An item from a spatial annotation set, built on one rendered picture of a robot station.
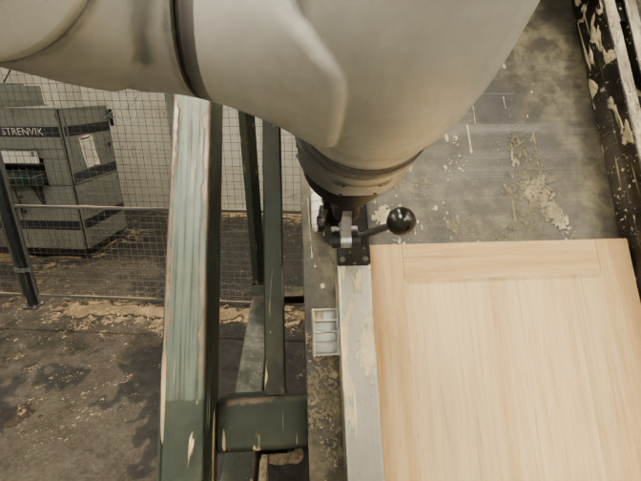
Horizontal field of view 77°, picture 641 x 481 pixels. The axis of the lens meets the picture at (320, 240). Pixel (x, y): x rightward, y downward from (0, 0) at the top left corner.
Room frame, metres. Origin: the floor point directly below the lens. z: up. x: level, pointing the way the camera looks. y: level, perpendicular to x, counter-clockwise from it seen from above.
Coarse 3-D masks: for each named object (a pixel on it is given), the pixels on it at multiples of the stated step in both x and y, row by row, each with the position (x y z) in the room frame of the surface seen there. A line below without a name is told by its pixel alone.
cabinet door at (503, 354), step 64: (384, 256) 0.59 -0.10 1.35; (448, 256) 0.59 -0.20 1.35; (512, 256) 0.60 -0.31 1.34; (576, 256) 0.60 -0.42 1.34; (384, 320) 0.53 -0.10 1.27; (448, 320) 0.54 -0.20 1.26; (512, 320) 0.54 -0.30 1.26; (576, 320) 0.55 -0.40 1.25; (640, 320) 0.55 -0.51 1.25; (384, 384) 0.48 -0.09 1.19; (448, 384) 0.49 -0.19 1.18; (512, 384) 0.49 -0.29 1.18; (576, 384) 0.50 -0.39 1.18; (640, 384) 0.50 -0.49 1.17; (384, 448) 0.43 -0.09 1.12; (448, 448) 0.44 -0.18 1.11; (512, 448) 0.44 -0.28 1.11; (576, 448) 0.45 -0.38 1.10; (640, 448) 0.45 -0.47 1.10
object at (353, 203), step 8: (304, 176) 0.33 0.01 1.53; (312, 184) 0.31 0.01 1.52; (320, 192) 0.31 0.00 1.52; (328, 192) 0.30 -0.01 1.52; (328, 200) 0.31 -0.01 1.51; (336, 200) 0.31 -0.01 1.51; (344, 200) 0.30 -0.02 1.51; (352, 200) 0.30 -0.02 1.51; (360, 200) 0.31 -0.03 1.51; (368, 200) 0.31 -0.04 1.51; (336, 208) 0.33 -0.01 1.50; (344, 208) 0.32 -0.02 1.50; (352, 208) 0.32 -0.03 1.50; (336, 216) 0.33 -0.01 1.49; (352, 216) 0.33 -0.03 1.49
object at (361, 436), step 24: (336, 264) 0.56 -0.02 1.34; (336, 288) 0.56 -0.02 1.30; (360, 288) 0.54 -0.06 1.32; (360, 312) 0.52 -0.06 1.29; (360, 336) 0.50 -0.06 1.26; (360, 360) 0.48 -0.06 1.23; (360, 384) 0.46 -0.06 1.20; (360, 408) 0.44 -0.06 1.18; (360, 432) 0.43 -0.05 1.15; (360, 456) 0.41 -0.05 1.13; (360, 480) 0.40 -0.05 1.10
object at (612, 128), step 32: (576, 0) 0.88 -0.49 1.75; (608, 0) 0.81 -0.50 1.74; (608, 32) 0.78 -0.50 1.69; (640, 32) 0.78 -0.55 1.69; (608, 64) 0.76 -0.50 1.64; (640, 64) 0.74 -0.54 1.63; (608, 96) 0.75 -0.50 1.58; (640, 96) 0.72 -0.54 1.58; (608, 128) 0.73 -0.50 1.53; (640, 128) 0.68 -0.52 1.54; (608, 160) 0.71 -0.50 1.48; (640, 160) 0.65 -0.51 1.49; (640, 192) 0.63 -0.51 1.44; (640, 224) 0.61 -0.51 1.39; (640, 256) 0.60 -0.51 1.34; (640, 288) 0.58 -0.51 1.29
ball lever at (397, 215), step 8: (400, 208) 0.49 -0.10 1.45; (392, 216) 0.49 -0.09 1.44; (400, 216) 0.48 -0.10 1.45; (408, 216) 0.48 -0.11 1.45; (384, 224) 0.51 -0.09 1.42; (392, 224) 0.48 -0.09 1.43; (400, 224) 0.48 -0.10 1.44; (408, 224) 0.48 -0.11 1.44; (360, 232) 0.56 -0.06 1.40; (368, 232) 0.54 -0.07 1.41; (376, 232) 0.53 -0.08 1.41; (392, 232) 0.49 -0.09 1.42; (400, 232) 0.48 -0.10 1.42; (408, 232) 0.48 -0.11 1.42
